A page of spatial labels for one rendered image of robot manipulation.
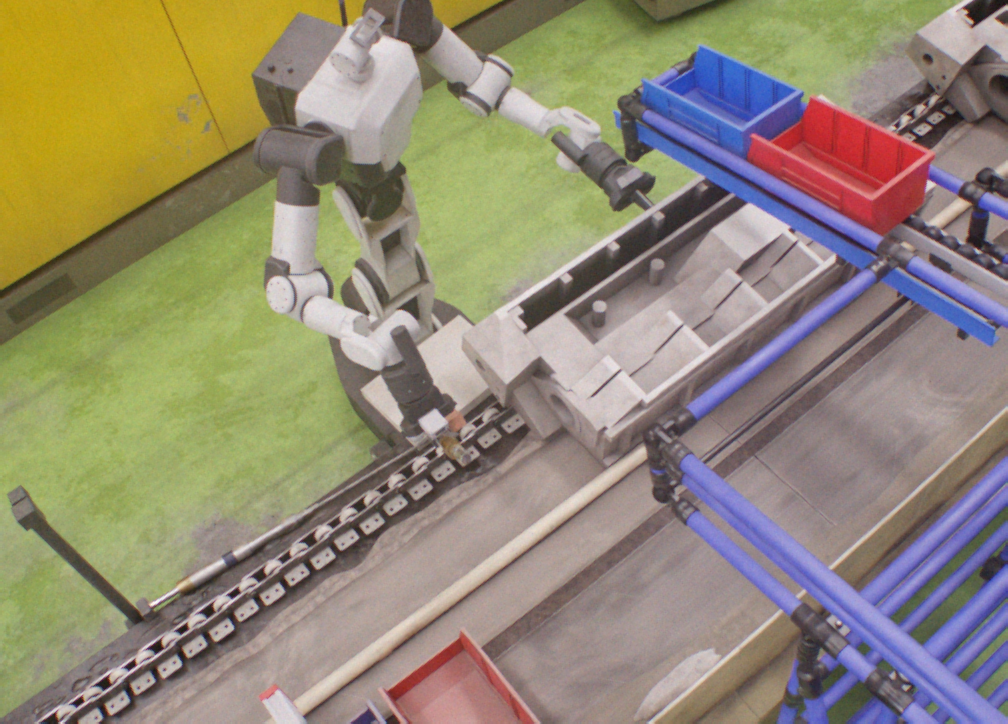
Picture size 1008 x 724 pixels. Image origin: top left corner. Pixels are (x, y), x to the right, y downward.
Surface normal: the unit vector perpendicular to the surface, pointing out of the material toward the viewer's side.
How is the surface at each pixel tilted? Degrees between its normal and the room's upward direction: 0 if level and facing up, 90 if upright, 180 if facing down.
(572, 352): 10
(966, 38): 30
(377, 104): 59
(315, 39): 16
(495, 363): 38
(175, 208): 90
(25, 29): 90
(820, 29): 0
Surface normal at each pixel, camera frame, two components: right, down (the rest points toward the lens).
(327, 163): 0.92, 0.25
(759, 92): -0.80, 0.52
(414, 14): 0.65, 0.23
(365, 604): -0.14, -0.60
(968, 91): 0.27, -0.08
